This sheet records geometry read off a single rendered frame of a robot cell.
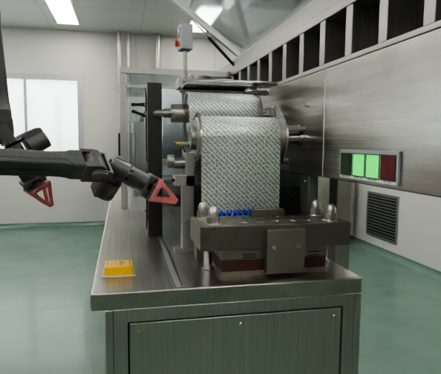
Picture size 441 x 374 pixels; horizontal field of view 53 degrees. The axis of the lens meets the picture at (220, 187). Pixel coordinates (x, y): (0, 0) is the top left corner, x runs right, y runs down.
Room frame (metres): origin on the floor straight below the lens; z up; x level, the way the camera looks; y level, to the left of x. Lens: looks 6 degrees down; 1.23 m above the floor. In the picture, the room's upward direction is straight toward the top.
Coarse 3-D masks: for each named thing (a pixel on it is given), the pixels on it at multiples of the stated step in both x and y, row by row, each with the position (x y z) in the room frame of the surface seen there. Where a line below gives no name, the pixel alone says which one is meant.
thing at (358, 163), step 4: (356, 156) 1.06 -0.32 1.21; (360, 156) 1.04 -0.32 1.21; (364, 156) 1.02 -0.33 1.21; (356, 160) 1.06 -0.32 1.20; (360, 160) 1.04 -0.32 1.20; (356, 164) 1.06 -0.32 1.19; (360, 164) 1.04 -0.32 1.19; (356, 168) 1.05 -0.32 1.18; (360, 168) 1.04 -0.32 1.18; (356, 172) 1.05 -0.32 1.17; (360, 172) 1.04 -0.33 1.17
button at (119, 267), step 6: (108, 264) 1.11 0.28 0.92; (114, 264) 1.11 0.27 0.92; (120, 264) 1.11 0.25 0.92; (126, 264) 1.11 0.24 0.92; (132, 264) 1.12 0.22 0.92; (108, 270) 1.09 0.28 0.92; (114, 270) 1.09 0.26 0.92; (120, 270) 1.09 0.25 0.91; (126, 270) 1.10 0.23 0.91; (132, 270) 1.10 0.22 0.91
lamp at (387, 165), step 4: (384, 156) 0.95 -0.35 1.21; (388, 156) 0.93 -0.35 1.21; (392, 156) 0.92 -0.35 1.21; (384, 160) 0.95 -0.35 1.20; (388, 160) 0.93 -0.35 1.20; (392, 160) 0.92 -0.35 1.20; (384, 164) 0.95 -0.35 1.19; (388, 164) 0.93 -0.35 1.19; (392, 164) 0.92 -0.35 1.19; (384, 168) 0.94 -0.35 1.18; (388, 168) 0.93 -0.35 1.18; (392, 168) 0.92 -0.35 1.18; (384, 172) 0.94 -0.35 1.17; (388, 172) 0.93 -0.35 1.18; (392, 172) 0.92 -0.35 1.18; (384, 176) 0.94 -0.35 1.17; (388, 176) 0.93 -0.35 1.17; (392, 176) 0.91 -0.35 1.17
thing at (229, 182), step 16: (208, 160) 1.27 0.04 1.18; (224, 160) 1.28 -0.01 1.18; (240, 160) 1.29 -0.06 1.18; (256, 160) 1.31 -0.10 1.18; (272, 160) 1.32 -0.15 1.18; (208, 176) 1.27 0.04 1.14; (224, 176) 1.28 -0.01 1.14; (240, 176) 1.29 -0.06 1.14; (256, 176) 1.31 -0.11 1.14; (272, 176) 1.32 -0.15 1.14; (208, 192) 1.27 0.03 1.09; (224, 192) 1.28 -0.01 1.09; (240, 192) 1.29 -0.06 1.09; (256, 192) 1.31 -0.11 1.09; (272, 192) 1.32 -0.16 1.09; (208, 208) 1.27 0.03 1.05; (224, 208) 1.28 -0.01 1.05; (240, 208) 1.29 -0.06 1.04; (256, 208) 1.31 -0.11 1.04; (272, 208) 1.32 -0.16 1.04
